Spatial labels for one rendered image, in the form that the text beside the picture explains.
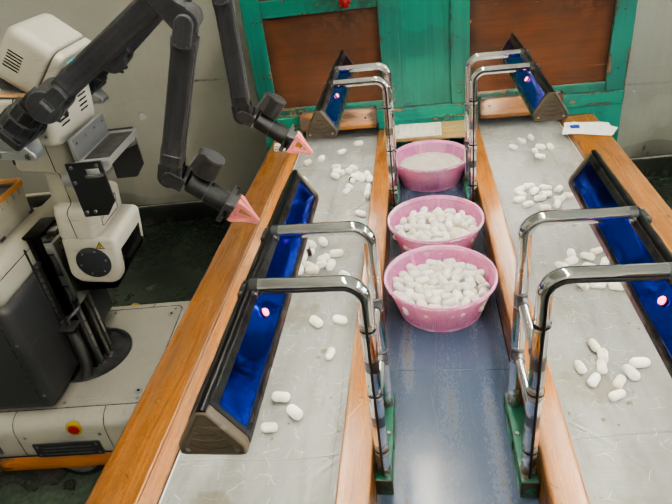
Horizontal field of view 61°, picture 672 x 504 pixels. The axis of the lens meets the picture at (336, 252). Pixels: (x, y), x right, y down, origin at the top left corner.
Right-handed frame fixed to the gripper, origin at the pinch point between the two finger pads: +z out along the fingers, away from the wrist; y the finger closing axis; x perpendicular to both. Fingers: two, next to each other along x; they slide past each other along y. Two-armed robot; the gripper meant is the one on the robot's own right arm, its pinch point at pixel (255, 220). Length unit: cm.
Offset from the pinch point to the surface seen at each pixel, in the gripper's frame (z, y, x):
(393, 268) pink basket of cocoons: 34.1, -10.3, -15.1
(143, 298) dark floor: -16, 83, 127
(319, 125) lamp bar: 0.9, 8.8, -28.5
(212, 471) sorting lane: 11, -69, 5
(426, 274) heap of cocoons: 41.4, -10.9, -19.0
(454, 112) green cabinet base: 48, 87, -32
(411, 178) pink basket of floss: 40, 47, -16
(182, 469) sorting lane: 7, -68, 9
